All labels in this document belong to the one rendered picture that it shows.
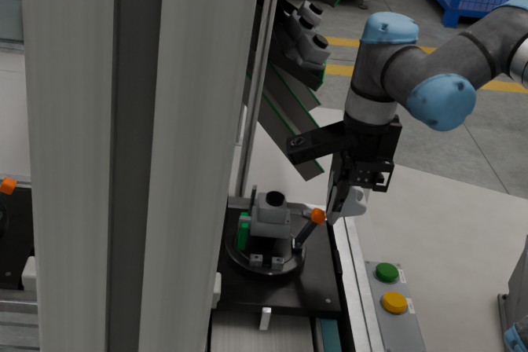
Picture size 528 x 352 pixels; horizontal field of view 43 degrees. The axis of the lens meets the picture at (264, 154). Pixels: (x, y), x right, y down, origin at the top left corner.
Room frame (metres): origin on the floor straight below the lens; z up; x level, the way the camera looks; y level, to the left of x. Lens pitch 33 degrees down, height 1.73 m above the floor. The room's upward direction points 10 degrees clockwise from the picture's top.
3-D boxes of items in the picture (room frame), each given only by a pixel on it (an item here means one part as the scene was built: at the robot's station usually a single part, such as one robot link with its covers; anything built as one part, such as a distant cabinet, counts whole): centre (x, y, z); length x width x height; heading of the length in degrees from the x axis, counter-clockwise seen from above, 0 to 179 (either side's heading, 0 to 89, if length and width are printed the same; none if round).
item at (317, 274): (0.87, -0.03, 0.96); 0.24 x 0.24 x 0.02; 7
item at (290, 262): (0.87, -0.03, 0.98); 0.14 x 0.14 x 0.02
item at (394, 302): (0.82, -0.26, 0.96); 0.04 x 0.04 x 0.02
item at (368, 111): (0.89, -0.14, 1.28); 0.08 x 0.08 x 0.05
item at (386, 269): (0.88, -0.25, 0.96); 0.04 x 0.04 x 0.02
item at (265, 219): (0.87, -0.02, 1.06); 0.08 x 0.04 x 0.07; 97
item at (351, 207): (0.87, -0.15, 1.10); 0.06 x 0.03 x 0.09; 97
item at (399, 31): (0.88, -0.15, 1.36); 0.09 x 0.08 x 0.11; 32
